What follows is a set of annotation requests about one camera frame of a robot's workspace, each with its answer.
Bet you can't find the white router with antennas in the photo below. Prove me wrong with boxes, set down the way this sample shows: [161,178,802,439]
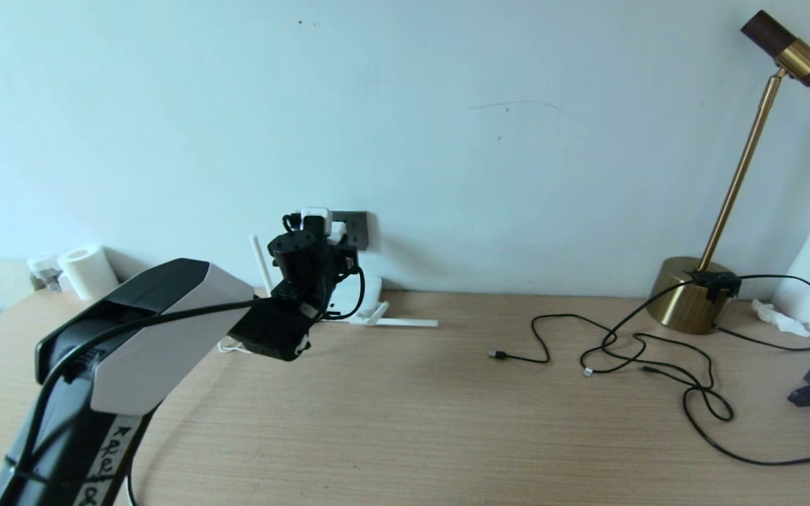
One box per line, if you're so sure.
[250,235,439,329]

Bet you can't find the white power adapter plug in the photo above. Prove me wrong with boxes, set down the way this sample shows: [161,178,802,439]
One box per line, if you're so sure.
[299,207,333,241]

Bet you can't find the white toilet paper roll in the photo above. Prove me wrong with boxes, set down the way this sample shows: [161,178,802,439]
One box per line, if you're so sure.
[58,244,120,301]

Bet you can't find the small clear jar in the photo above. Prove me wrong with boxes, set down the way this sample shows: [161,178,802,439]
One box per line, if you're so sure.
[27,252,62,293]

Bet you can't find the brass desk lamp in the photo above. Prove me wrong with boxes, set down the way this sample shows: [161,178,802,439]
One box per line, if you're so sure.
[648,10,810,335]

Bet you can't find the crumpled white tissue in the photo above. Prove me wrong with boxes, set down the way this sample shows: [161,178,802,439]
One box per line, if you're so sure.
[750,298,810,339]

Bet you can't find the grey wall socket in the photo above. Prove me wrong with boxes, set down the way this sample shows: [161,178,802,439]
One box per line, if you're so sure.
[323,210,371,252]

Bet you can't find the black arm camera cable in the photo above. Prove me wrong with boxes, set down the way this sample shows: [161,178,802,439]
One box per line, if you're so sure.
[4,214,366,486]

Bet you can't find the black three-head charging cable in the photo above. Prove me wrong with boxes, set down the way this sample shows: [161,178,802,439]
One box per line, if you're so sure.
[488,313,716,391]

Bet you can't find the black cable clip block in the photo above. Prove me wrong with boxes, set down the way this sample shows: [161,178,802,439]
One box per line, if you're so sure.
[683,270,742,302]

